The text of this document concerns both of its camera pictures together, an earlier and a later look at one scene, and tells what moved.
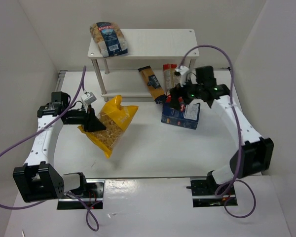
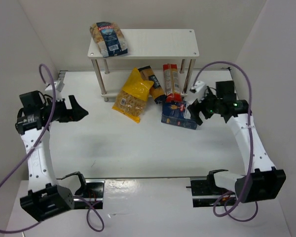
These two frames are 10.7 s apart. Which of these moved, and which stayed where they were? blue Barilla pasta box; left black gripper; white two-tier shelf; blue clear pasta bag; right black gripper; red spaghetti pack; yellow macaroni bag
Moved: yellow macaroni bag; right black gripper; left black gripper
Stayed: white two-tier shelf; blue clear pasta bag; red spaghetti pack; blue Barilla pasta box
